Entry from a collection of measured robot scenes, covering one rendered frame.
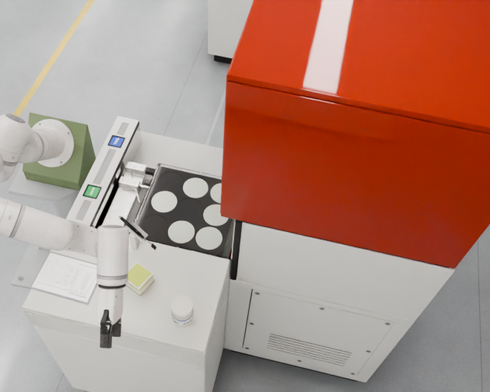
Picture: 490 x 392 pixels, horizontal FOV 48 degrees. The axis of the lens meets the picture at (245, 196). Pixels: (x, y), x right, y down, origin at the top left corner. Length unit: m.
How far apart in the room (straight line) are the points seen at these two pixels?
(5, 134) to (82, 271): 0.52
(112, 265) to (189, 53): 2.82
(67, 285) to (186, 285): 0.40
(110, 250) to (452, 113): 0.92
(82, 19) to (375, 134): 3.46
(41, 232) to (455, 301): 2.35
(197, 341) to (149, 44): 2.82
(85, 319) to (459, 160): 1.24
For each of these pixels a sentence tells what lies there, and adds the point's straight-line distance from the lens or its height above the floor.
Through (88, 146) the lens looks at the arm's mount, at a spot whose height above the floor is 0.95.
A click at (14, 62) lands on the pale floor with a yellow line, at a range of 4.27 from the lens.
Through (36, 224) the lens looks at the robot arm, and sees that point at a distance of 1.48.
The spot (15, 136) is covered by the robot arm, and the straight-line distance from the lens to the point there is 1.94.
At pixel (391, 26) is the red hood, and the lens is 1.51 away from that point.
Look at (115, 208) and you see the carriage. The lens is 2.21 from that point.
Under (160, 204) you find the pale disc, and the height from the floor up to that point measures 0.90.
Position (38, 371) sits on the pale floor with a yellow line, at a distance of 2.93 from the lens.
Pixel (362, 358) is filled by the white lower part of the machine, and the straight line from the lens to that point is 2.54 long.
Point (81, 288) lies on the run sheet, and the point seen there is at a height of 0.97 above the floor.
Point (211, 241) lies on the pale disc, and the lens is 2.07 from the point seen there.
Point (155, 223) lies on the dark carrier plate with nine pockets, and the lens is 2.12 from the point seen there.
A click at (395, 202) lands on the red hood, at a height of 1.49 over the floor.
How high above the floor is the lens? 2.68
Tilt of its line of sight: 54 degrees down
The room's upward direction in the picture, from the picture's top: 6 degrees clockwise
